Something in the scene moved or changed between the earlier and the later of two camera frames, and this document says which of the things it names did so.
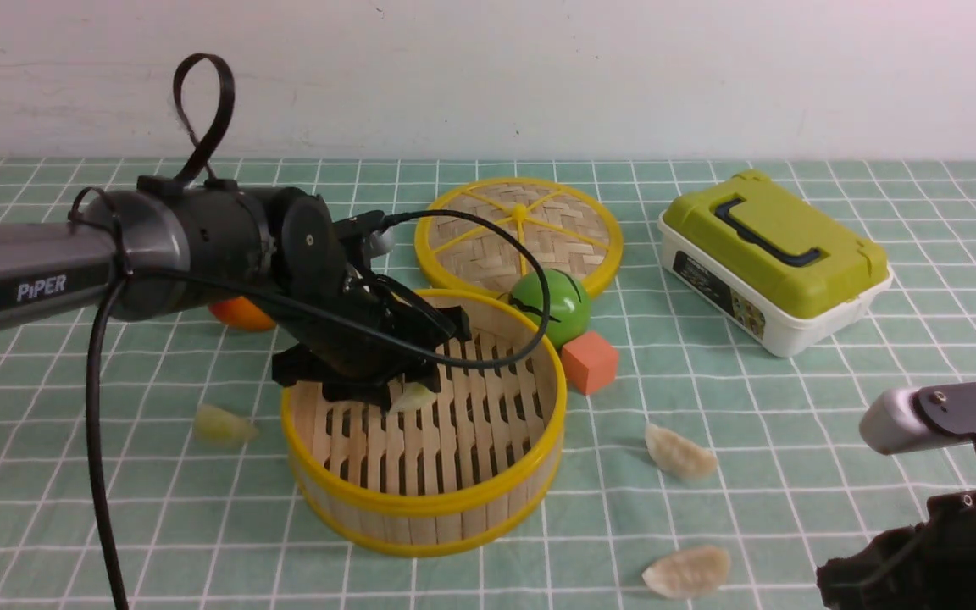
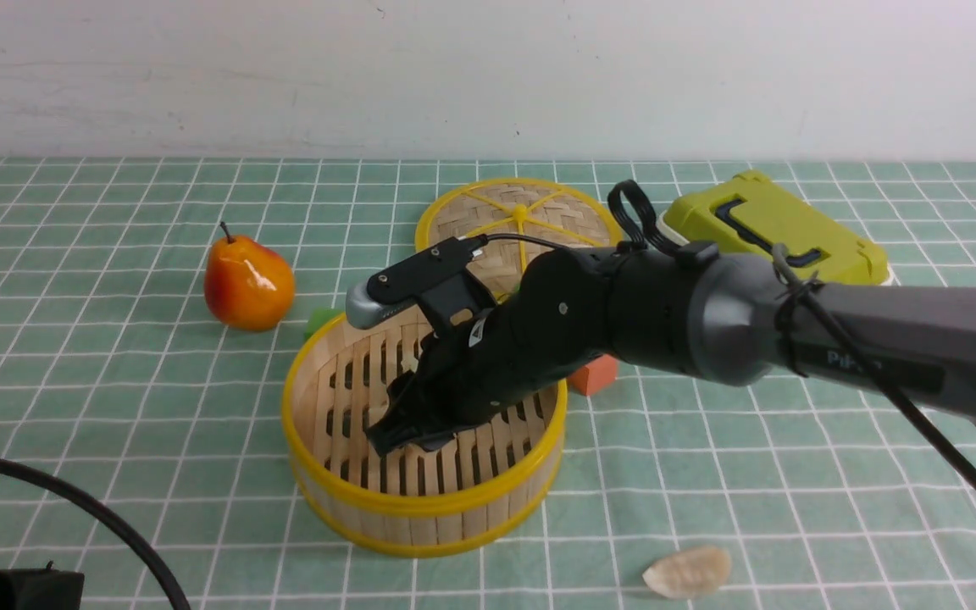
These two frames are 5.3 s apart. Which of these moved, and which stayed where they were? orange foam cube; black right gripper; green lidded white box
Moved: black right gripper
Stayed: green lidded white box; orange foam cube
